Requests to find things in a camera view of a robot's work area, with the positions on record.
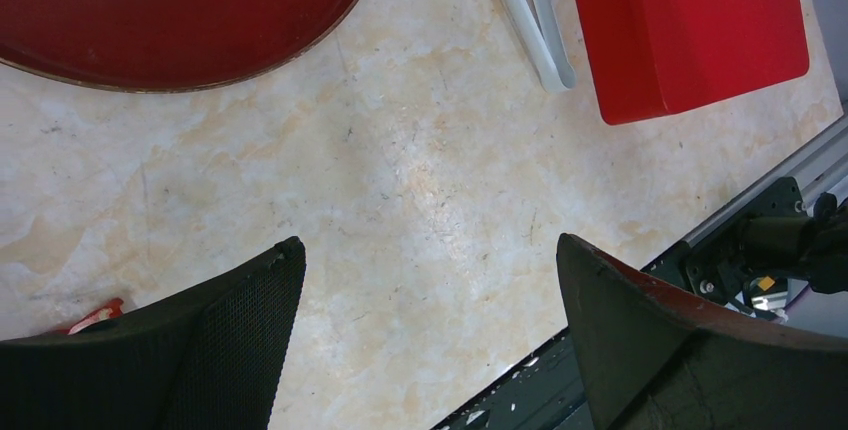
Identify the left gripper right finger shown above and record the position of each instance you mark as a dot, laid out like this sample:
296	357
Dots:
654	356

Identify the metal tongs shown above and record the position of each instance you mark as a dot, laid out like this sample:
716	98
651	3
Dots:
536	24

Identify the red owl number block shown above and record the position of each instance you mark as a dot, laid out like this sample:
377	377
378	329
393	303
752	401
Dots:
110	310

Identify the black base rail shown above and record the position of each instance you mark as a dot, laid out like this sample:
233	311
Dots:
779	259

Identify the red rectangular lid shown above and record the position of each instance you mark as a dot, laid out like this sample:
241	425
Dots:
653	58

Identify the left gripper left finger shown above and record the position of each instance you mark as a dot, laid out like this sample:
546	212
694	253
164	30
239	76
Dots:
208	357

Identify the round dark red tray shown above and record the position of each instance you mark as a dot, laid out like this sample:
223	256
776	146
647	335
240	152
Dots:
161	46

